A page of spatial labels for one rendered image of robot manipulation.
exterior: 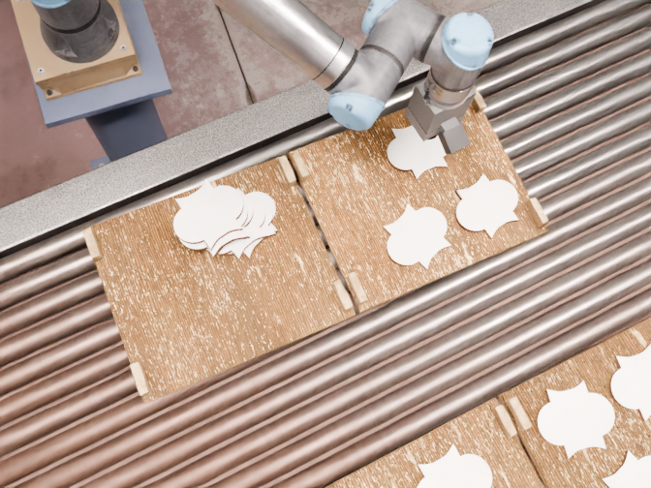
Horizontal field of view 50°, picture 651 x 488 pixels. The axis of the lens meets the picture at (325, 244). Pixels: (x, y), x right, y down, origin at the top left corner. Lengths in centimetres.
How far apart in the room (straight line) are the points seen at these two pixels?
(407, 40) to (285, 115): 45
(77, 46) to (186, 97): 109
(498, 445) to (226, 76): 169
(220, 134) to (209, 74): 114
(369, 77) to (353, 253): 42
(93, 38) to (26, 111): 119
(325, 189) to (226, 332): 34
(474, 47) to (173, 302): 69
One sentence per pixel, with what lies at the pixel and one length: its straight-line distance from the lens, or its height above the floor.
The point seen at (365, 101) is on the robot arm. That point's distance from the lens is 101.
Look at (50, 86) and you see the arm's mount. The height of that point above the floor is 91.
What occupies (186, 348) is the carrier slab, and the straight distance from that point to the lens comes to 129.
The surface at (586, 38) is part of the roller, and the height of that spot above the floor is 92.
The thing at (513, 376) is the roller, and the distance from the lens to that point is 136.
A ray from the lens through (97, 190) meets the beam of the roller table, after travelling 142.
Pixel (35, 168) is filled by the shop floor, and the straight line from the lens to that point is 252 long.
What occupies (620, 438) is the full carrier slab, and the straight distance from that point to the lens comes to 140.
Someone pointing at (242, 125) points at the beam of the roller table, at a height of 92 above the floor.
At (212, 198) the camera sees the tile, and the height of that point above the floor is 101.
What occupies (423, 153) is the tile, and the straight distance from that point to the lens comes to 140.
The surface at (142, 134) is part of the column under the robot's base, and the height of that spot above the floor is 60.
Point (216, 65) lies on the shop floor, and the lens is 258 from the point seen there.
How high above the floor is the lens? 220
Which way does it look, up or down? 73 degrees down
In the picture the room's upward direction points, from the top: 12 degrees clockwise
